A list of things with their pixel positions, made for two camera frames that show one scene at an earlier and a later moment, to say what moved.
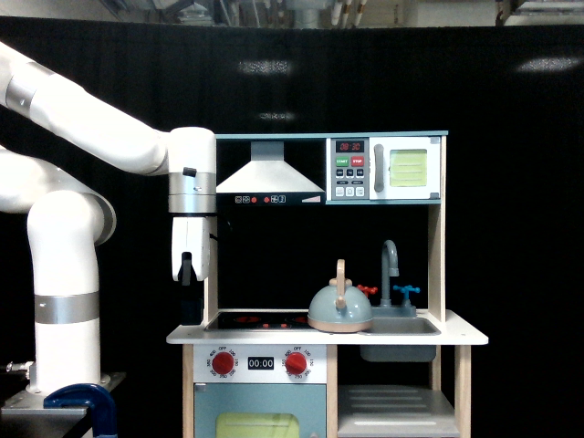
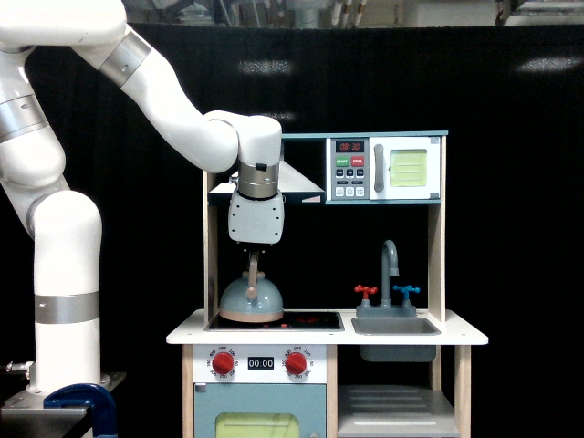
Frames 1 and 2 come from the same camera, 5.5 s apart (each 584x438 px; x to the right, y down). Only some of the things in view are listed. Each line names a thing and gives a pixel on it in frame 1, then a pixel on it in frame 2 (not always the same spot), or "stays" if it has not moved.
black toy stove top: x=261 y=320 stays
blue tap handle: x=406 y=289 stays
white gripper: x=191 y=250 to x=256 y=221
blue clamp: x=102 y=407 stays
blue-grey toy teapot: x=339 y=307 to x=251 y=298
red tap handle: x=367 y=291 stays
